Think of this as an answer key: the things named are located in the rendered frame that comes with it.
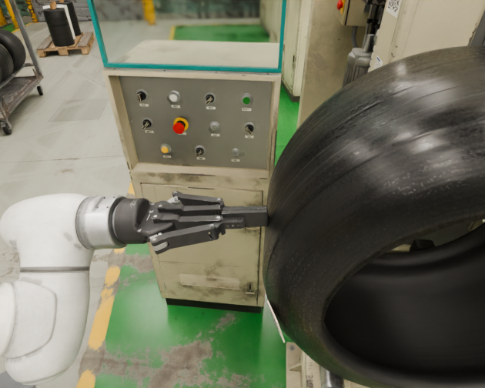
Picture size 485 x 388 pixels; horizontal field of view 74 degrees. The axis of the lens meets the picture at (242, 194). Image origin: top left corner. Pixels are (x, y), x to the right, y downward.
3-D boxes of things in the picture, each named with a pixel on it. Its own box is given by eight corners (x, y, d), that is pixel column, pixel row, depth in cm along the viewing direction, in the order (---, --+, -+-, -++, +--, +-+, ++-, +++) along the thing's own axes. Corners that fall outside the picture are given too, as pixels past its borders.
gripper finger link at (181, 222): (153, 212, 51) (150, 219, 50) (222, 211, 49) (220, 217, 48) (160, 230, 53) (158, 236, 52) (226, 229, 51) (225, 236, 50)
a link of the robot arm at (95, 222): (95, 185, 55) (127, 182, 54) (115, 223, 61) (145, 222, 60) (67, 221, 48) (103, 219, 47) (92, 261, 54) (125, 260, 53)
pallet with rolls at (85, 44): (53, 41, 648) (38, -3, 601) (95, 38, 665) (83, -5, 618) (39, 58, 556) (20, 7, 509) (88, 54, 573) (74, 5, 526)
